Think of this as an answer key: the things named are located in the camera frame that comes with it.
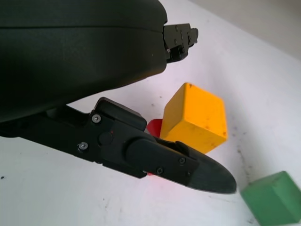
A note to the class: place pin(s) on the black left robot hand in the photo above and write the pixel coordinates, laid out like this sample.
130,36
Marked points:
70,58

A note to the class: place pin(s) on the red cube block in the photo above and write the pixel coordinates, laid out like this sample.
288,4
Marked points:
154,127

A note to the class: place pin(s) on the yellow cube block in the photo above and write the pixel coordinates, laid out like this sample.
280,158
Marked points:
197,115

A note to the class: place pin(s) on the green cube block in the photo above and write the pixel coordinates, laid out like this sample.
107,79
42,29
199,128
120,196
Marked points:
275,200

